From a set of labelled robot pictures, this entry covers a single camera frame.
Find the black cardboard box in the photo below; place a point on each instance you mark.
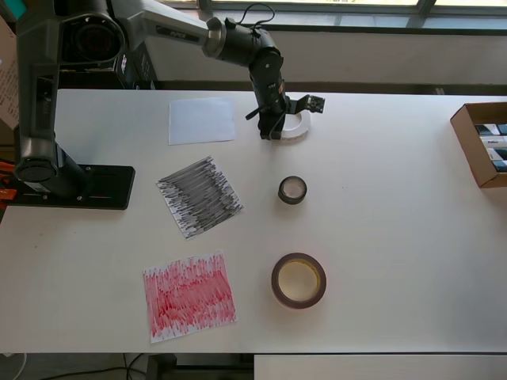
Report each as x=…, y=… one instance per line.
x=136, y=71

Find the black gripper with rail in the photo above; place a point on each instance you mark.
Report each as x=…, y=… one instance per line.
x=273, y=111

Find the black table leg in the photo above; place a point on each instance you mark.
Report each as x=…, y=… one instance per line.
x=162, y=368

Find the plain white paper sheet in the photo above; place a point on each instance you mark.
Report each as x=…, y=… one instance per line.
x=202, y=120

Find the large GX760A cardboard box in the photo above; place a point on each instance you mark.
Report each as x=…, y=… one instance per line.
x=8, y=87

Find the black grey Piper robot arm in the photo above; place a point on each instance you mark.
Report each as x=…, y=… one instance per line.
x=35, y=118

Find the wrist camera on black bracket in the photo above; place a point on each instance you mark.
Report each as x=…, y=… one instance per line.
x=316, y=103

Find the black scribbled paper sheet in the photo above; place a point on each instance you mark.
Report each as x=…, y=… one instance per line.
x=198, y=198

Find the red scribbled paper sheet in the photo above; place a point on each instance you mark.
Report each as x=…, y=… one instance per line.
x=190, y=297

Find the white tape roll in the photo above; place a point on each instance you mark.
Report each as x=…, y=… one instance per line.
x=303, y=128

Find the open cardboard tray box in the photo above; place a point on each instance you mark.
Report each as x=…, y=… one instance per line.
x=467, y=134

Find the red 3M tape roll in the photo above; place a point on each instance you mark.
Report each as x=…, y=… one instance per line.
x=297, y=304

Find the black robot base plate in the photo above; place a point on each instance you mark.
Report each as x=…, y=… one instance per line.
x=107, y=186

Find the small black white box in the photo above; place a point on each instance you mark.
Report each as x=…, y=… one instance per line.
x=491, y=142
x=500, y=166
x=485, y=130
x=497, y=155

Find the black tape roll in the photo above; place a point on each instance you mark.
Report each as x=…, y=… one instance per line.
x=291, y=201

